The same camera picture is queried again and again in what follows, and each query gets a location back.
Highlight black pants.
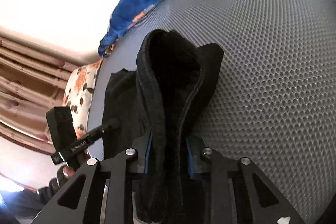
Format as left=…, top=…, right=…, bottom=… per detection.
left=102, top=30, right=224, bottom=223

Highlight person's left hand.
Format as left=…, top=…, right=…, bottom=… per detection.
left=56, top=152, right=91, bottom=187

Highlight white floral pillow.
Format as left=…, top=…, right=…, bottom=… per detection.
left=63, top=59, right=103, bottom=139

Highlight beige curtain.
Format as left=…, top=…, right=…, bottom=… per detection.
left=1, top=34, right=78, bottom=155

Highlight grey mesh mattress pad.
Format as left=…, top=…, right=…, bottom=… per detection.
left=88, top=0, right=335, bottom=223

